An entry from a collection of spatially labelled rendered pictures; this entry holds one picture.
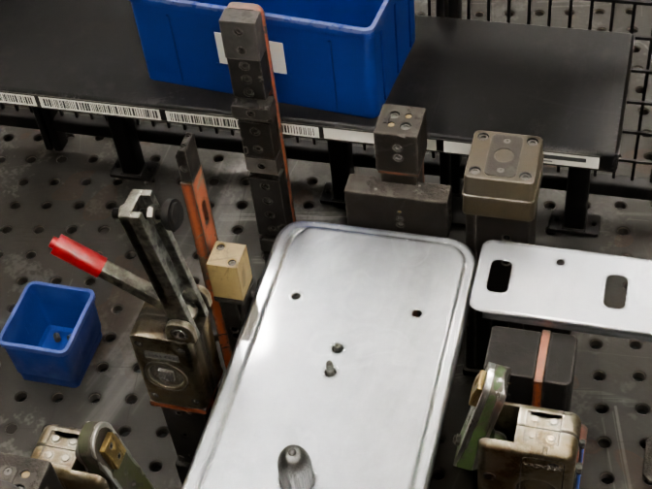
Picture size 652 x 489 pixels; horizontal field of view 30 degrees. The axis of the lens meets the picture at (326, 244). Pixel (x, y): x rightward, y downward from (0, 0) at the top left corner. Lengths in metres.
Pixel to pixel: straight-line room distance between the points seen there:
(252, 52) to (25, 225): 0.65
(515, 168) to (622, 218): 0.48
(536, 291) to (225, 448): 0.36
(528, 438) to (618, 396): 0.47
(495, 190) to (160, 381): 0.41
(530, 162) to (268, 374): 0.36
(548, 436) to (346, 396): 0.21
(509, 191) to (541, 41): 0.27
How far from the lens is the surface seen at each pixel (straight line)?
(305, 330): 1.26
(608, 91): 1.46
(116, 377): 1.64
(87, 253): 1.19
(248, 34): 1.32
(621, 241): 1.74
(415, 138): 1.33
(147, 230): 1.11
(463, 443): 1.14
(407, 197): 1.37
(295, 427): 1.19
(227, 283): 1.26
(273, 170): 1.45
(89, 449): 1.09
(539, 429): 1.13
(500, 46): 1.52
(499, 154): 1.33
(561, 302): 1.27
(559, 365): 1.25
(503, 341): 1.26
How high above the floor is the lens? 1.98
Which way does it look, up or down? 48 degrees down
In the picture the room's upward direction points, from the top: 7 degrees counter-clockwise
